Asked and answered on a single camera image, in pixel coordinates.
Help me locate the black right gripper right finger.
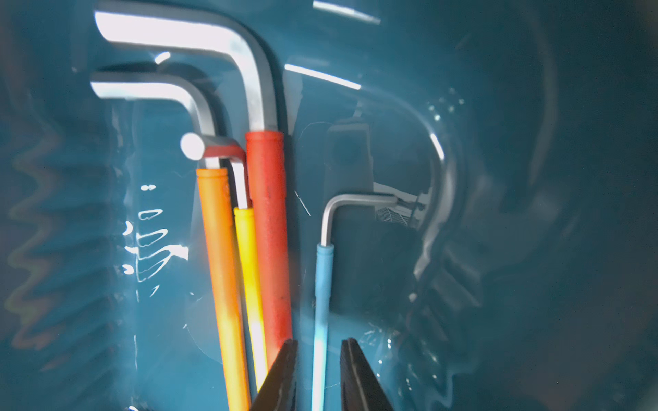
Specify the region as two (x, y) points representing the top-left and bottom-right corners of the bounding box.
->
(340, 338), (393, 411)

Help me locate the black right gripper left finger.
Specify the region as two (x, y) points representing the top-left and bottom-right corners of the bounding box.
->
(250, 339), (298, 411)

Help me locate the blue-handled hex key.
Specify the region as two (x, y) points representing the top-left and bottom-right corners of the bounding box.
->
(311, 194), (399, 411)

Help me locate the teal plastic storage box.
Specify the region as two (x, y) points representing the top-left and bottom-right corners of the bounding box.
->
(1, 1), (657, 410)

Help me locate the orange-handled hex key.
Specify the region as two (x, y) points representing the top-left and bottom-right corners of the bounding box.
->
(90, 72), (251, 410)

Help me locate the red-handled hex key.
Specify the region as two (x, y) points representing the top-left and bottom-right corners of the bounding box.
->
(94, 1), (292, 363)

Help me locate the yellow-handled hex key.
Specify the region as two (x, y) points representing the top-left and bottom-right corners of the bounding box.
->
(212, 137), (268, 388)

